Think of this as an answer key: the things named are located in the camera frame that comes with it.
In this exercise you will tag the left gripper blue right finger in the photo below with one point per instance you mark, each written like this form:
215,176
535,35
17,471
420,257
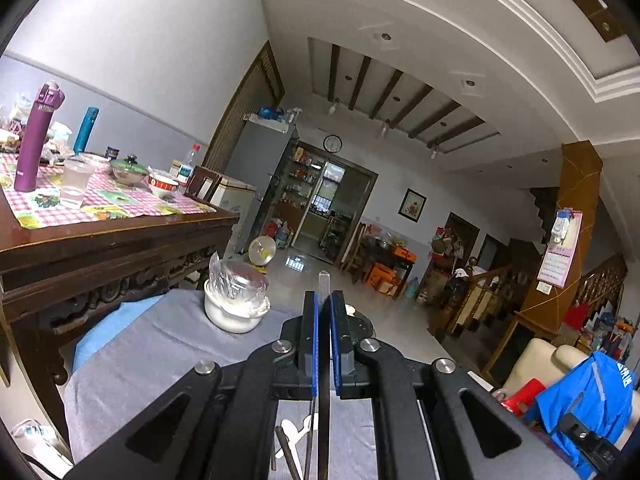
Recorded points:
343,353

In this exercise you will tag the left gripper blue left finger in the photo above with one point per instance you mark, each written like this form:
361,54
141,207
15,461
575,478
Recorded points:
308,353

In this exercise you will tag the metal chopstick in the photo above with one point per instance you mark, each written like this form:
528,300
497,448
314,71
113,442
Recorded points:
309,437
324,381
287,452

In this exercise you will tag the aluminium pot with lid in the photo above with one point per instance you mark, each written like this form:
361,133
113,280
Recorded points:
367,326

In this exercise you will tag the blue jacket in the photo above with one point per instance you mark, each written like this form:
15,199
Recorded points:
599,393

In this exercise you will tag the white pot with plastic bag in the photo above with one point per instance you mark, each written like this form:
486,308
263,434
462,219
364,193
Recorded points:
235,295

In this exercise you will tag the small white fan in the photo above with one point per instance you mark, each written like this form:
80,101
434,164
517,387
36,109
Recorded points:
261,252

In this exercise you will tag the dark dining table background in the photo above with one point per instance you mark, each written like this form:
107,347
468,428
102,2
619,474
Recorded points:
383,266

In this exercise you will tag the red children chair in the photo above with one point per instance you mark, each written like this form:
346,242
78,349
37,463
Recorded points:
519,402

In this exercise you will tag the beige sofa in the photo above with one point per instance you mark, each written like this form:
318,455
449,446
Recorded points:
544,362

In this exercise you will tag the white chest freezer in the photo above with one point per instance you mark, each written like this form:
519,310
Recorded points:
234,196

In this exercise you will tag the grey table cloth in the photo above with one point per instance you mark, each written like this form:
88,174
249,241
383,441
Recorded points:
172,396

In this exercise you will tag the grey refrigerator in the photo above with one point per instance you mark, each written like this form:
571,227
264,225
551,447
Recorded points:
259,159

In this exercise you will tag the clear plastic water bottle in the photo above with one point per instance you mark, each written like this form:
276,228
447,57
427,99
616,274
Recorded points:
186,167

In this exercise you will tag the red white bowl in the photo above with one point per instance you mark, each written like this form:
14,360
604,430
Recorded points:
161,184

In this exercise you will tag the glass lidded bowl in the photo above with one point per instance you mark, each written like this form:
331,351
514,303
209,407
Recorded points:
128,171

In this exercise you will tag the checkered sideboard cloth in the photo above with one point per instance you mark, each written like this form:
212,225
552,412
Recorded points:
105,199

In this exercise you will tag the dark carved wooden sideboard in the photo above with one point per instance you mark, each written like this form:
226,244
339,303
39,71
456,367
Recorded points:
57,283

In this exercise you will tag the clear plastic container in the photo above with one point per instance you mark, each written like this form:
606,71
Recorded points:
75,180

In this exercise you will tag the teal water bottle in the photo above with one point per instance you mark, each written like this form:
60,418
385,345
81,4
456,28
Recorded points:
85,130

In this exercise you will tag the purple water bottle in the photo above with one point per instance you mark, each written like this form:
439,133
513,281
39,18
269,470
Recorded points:
48,100

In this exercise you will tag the framed wall picture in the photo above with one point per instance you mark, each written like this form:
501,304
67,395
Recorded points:
412,205

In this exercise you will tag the round wall clock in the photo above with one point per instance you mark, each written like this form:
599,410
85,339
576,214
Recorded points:
332,143

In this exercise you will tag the wall calendar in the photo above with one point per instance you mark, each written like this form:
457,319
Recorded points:
564,236

